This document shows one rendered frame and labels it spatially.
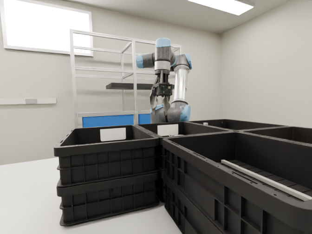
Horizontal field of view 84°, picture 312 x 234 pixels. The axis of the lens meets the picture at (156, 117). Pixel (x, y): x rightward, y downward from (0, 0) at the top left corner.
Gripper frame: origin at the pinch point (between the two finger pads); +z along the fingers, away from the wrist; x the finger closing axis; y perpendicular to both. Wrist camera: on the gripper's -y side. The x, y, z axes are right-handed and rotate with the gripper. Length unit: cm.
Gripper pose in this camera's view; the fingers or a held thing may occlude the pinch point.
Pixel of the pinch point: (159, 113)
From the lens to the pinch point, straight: 86.9
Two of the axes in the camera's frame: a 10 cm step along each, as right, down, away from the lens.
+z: -0.3, 10.0, 0.5
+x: 9.4, 0.1, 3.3
